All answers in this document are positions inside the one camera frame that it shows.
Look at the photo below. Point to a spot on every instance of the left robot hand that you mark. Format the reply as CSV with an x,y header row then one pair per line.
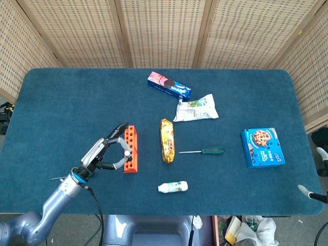
x,y
94,153

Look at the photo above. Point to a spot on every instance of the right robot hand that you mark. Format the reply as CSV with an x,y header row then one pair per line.
x,y
326,198

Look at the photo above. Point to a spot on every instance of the small green black screwdriver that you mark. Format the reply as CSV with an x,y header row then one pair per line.
x,y
54,178

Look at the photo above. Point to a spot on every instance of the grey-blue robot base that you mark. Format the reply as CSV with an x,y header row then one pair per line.
x,y
143,228

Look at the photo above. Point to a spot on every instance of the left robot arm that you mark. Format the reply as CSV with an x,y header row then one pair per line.
x,y
59,197

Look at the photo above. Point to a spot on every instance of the orange tool holder block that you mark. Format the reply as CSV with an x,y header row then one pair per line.
x,y
134,153

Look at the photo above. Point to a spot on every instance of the large green black screwdriver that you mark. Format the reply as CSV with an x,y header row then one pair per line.
x,y
212,150

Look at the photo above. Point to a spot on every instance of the blue felt table mat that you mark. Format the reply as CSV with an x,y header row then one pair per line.
x,y
77,102

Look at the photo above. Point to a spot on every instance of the black bag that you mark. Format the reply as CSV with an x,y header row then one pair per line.
x,y
321,137

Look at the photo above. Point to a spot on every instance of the white plastic bag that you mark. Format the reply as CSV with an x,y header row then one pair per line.
x,y
264,228

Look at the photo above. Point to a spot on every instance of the gold snack packet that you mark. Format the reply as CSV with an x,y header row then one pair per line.
x,y
167,143

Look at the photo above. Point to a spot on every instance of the green plastic bottle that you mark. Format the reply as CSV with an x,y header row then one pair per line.
x,y
251,223

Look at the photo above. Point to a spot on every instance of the blue chocolate chip cookie box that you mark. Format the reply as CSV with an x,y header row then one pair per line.
x,y
262,148

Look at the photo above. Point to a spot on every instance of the white green-label drink bottle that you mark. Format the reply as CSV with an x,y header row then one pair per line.
x,y
174,187

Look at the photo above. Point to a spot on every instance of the long blue cookie box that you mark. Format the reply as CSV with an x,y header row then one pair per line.
x,y
169,85

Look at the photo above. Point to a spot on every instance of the white snack bag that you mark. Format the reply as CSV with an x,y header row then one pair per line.
x,y
197,110

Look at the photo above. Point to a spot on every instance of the woven bamboo screen panel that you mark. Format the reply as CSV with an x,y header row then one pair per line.
x,y
164,30
312,77
77,30
251,30
15,51

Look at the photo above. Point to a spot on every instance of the white perforated disc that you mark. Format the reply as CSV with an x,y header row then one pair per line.
x,y
197,223

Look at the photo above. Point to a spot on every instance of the black rod on base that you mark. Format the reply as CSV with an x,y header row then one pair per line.
x,y
191,238

